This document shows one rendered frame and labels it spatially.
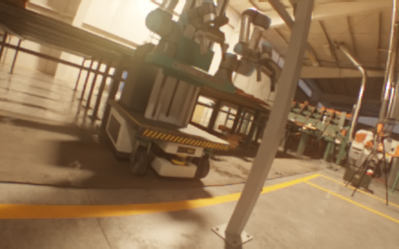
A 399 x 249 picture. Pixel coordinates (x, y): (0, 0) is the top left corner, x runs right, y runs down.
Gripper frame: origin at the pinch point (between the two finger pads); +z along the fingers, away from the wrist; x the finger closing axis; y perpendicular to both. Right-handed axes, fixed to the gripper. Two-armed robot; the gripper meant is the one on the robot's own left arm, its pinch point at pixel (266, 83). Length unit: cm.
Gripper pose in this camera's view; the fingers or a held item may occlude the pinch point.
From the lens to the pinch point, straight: 119.1
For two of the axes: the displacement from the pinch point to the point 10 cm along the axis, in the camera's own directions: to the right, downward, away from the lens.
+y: 6.0, -1.8, -7.8
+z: -1.8, 9.2, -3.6
